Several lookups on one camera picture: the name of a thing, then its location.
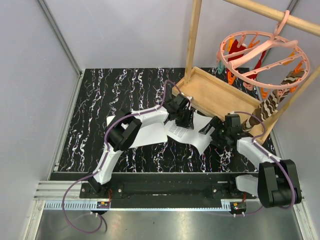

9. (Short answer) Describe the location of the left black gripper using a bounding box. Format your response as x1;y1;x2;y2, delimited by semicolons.
175;108;194;131

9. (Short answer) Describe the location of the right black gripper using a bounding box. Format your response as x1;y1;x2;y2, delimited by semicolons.
198;116;230;150

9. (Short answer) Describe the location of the printed paper sheet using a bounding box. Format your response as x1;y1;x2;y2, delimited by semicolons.
106;113;168;149
164;113;214;155

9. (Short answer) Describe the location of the white clipboard folder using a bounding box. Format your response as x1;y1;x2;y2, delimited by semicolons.
105;113;126;131

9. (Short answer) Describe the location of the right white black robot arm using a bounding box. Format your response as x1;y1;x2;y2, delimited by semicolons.
199;112;302;208

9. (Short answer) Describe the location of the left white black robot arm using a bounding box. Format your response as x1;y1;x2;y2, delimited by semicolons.
88;93;194;198

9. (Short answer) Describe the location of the wooden drying rack stand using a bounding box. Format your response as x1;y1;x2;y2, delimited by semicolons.
172;0;320;143

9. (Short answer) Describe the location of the black marble pattern mat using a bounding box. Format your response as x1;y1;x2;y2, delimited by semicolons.
48;67;291;181

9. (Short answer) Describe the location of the brown striped sock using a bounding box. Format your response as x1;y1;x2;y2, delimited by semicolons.
252;70;305;122

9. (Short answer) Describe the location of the red sock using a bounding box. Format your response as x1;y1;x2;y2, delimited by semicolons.
248;50;267;79
226;38;248;78

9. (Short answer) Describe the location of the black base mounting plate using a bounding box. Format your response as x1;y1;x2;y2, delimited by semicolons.
79;172;254;211

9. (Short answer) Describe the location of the pink round clip hanger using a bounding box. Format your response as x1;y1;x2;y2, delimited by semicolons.
216;10;310;100

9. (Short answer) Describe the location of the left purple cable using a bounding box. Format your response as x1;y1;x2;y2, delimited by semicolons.
61;80;183;235

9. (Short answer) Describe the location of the aluminium frame rail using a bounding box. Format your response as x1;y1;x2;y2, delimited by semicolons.
22;0;83;240

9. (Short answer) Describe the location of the white slotted cable duct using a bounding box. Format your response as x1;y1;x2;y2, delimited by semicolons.
44;200;98;211

